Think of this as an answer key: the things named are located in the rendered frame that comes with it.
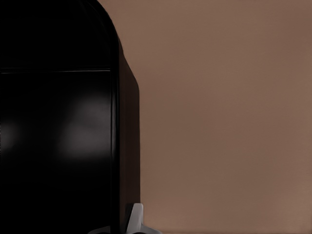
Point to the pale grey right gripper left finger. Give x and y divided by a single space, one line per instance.
129 219

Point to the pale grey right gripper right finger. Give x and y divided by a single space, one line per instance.
138 217

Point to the large glossy black box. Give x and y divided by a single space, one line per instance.
56 117

